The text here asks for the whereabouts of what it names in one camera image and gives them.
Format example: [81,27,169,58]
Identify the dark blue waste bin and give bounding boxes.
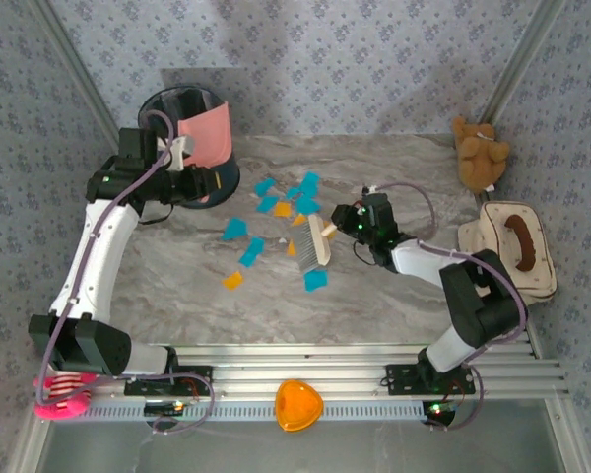
[137,86,241,211]

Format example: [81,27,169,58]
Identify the aluminium frame post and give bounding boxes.
[480,0,570,132]
[32,0,129,152]

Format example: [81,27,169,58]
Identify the pink white plush doll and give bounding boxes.
[33,372,99,421]

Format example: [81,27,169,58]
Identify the wooden hand brush grey bristles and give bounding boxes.
[289,213,337,275]

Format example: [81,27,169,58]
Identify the aluminium rail base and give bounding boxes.
[38,319,570,401]

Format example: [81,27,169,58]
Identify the pink plastic dustpan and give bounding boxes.
[176,101,232,204]

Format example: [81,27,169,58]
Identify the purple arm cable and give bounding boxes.
[368,181,528,434]
[34,110,216,438]

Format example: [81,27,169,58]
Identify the small circuit board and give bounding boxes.
[422,399,457,428]
[144,401,184,418]

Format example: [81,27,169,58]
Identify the brown teddy bear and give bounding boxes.
[451,115,512,194]

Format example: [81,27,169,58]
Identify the orange plastic dish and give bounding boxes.
[274,378,325,435]

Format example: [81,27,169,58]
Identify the grey slotted cable duct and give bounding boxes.
[86,397,425,423]

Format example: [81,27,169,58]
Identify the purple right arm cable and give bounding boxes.
[368,181,528,434]

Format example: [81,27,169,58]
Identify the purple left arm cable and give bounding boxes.
[34,110,216,438]

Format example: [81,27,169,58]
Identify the cream fabric pouch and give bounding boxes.
[456,200,558,305]

